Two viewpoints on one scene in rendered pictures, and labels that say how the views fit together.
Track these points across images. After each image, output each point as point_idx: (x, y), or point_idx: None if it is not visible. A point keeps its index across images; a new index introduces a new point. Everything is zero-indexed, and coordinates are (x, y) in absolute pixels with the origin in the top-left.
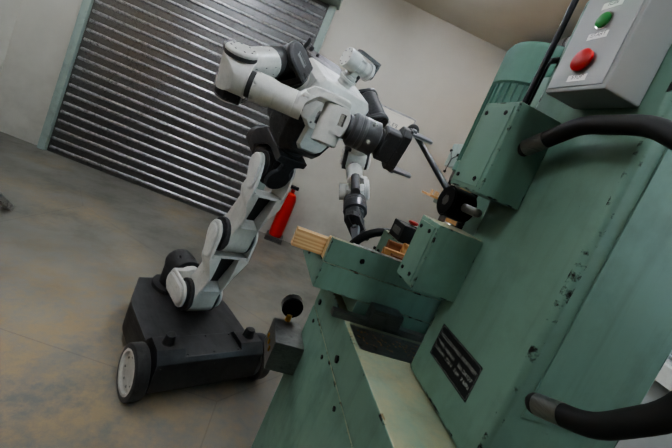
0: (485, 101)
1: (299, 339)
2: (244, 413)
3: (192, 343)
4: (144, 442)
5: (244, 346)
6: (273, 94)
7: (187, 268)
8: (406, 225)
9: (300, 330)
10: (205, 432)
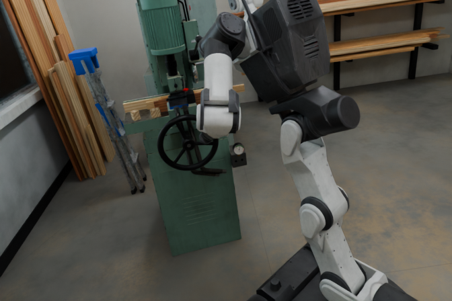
0: (178, 14)
1: (230, 148)
2: (251, 289)
3: (309, 259)
4: (295, 246)
5: (272, 277)
6: None
7: (375, 280)
8: (191, 89)
9: (230, 152)
10: (269, 265)
